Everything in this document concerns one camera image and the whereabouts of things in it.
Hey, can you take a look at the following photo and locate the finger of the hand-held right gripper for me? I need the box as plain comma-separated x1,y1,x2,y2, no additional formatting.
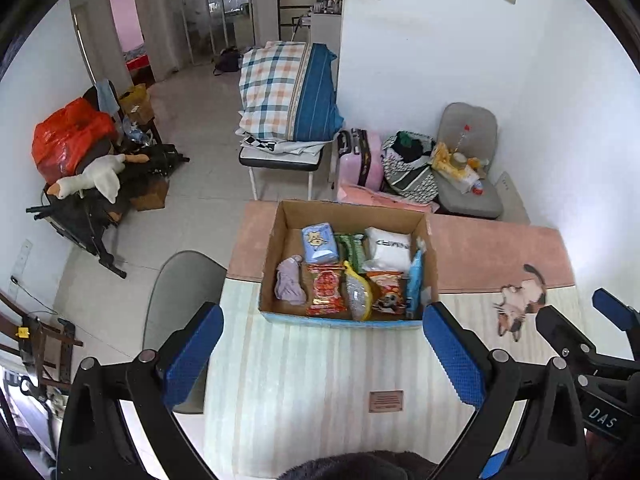
535,305,601,376
591,287,640,334

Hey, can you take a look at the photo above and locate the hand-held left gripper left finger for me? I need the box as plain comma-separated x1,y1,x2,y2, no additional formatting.
56,301,225,480

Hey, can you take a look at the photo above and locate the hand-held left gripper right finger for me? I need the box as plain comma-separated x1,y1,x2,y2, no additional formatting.
422,301,588,480

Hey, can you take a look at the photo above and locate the blue stick packet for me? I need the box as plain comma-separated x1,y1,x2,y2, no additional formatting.
405,249,426,320

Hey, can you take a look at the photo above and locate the orange cartoon snack packet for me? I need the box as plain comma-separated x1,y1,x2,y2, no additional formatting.
365,270,407,316

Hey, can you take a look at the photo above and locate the yellow silver mesh pouch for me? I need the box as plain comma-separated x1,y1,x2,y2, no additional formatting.
342,261,375,322

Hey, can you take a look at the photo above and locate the purple cloth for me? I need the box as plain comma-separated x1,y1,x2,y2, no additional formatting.
274,255,308,306

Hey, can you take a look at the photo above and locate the white soft packet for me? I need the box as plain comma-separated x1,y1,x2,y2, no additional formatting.
361,226,413,273

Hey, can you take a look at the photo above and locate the red snack packet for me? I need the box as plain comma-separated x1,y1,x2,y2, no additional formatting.
305,263,348,318

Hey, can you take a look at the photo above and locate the green packet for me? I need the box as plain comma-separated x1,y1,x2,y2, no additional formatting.
334,232,368,275

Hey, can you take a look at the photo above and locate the light blue tissue pack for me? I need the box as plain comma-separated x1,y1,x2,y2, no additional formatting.
301,223,341,265

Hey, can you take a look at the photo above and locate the blue chair seat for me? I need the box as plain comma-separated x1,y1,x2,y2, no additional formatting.
480,450,511,479

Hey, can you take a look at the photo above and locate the wooden chair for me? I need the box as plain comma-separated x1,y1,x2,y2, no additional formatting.
0,287,83,396

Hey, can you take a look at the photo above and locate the dark fuzzy clothing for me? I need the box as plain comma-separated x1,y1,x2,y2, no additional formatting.
277,450,436,480

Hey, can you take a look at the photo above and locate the small brown cardboard box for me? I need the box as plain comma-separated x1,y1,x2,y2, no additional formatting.
129,177,171,212

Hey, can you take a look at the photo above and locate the white wrapped package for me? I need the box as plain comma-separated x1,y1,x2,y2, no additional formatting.
450,167,486,196

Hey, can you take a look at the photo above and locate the black folding rack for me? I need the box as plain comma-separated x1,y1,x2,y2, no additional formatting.
26,142,191,280

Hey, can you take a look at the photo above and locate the pink folded cloth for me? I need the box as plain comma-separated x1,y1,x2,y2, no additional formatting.
337,184,431,213

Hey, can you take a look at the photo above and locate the patterned tote bag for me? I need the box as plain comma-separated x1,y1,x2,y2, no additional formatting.
381,131,441,204

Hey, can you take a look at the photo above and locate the yellow plastic bag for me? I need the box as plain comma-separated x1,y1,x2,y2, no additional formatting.
431,142,458,171

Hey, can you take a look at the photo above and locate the white plush goose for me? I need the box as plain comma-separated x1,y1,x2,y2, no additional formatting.
47,154,151,204

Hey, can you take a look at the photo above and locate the clear plastic bottle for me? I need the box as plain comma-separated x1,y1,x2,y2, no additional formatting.
454,122,473,156

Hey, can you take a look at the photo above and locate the pink suitcase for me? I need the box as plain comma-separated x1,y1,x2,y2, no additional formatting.
337,128,386,190

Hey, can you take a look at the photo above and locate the grey padded chair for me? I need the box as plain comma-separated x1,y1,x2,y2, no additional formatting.
434,102,505,220

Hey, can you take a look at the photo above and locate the red plastic bag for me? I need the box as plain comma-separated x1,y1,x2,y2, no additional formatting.
31,98,120,186

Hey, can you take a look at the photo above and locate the yellow paper bag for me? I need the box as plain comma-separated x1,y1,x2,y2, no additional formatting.
117,83,151,123

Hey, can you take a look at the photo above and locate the light blue cloth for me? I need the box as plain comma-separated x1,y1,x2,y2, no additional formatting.
95,79,116,111

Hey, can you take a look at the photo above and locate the plaid folded bedding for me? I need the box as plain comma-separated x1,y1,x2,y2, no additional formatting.
236,41,346,143

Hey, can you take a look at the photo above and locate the black bag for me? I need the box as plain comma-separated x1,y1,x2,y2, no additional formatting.
212,46,244,77

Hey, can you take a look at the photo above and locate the glass sliding door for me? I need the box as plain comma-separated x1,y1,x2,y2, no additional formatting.
175,0,253,68

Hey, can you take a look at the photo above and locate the white cabinet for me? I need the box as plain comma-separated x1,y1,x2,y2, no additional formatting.
310,10,343,46

